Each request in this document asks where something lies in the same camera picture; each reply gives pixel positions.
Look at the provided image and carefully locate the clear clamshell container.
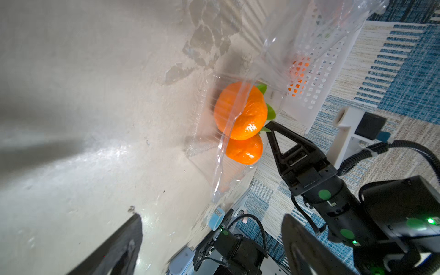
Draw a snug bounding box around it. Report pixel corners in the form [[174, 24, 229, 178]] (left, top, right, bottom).
[[184, 1, 388, 202]]

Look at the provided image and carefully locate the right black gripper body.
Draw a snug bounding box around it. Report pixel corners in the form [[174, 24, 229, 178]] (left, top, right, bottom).
[[285, 163, 338, 196]]

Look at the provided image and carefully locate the blue stapler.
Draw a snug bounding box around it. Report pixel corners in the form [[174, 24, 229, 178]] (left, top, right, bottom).
[[167, 246, 195, 275]]

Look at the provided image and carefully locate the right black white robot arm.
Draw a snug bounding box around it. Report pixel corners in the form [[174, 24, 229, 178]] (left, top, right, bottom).
[[267, 121, 440, 275]]

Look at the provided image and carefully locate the white plastic perforated basket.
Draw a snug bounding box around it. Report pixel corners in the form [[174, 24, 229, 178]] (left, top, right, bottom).
[[280, 1, 365, 132]]

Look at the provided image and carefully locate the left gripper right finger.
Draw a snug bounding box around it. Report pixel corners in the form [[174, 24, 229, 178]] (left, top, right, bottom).
[[281, 214, 354, 275]]

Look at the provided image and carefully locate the orange pair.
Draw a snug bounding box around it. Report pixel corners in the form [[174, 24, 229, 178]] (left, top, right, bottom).
[[214, 82, 276, 165]]

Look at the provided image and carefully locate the blue tape roll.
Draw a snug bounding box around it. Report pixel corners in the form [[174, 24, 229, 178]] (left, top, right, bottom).
[[207, 207, 226, 231]]

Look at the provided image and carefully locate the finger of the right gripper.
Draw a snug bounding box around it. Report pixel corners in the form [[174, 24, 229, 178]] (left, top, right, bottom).
[[266, 121, 325, 181]]

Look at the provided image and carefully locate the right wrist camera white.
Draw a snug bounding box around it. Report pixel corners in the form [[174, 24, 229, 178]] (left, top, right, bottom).
[[326, 107, 387, 168]]

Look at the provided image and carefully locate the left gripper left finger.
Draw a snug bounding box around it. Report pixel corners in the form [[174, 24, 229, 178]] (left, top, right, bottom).
[[69, 214, 143, 275]]

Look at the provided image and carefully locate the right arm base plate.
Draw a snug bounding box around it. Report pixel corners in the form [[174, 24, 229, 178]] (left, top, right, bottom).
[[193, 209, 248, 275]]

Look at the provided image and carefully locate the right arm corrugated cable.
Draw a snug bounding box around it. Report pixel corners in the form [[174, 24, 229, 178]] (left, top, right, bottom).
[[336, 140, 440, 186]]

